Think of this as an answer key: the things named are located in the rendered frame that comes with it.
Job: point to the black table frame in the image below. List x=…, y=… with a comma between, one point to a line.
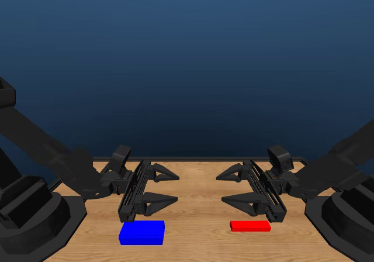
x=204, y=158

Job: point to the blue hollow socket block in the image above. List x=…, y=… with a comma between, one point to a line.
x=141, y=232

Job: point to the thin red peg bar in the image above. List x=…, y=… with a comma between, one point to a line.
x=249, y=226

